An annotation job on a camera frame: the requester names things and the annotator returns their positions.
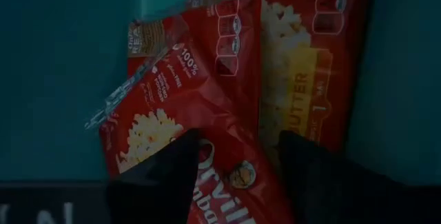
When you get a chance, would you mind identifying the teal plastic basket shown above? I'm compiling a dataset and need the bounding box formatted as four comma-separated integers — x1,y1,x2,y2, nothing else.
0,0,441,187

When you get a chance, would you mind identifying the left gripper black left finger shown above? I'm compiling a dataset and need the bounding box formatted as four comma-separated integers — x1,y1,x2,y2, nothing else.
0,128,201,224

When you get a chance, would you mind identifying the red Orville popcorn bag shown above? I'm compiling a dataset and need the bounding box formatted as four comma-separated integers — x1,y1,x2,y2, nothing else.
84,13,297,224
182,0,263,132
258,0,368,170

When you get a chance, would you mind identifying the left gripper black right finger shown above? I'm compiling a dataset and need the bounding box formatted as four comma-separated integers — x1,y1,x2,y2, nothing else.
276,129,441,224

